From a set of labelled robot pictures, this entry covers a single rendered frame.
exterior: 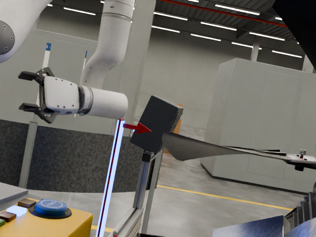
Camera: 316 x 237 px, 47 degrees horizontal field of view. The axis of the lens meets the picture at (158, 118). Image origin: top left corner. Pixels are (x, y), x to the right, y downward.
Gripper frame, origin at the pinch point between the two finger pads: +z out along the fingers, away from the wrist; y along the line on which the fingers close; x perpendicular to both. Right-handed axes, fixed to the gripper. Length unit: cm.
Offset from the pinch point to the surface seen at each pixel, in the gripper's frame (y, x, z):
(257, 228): -44, 44, -24
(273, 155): -33, 53, -22
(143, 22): 239, -207, -245
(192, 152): -27.0, 35.7, -20.7
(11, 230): -41, 44, 19
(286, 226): -45, 49, -26
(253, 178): 55, -300, -544
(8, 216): -39, 42, 19
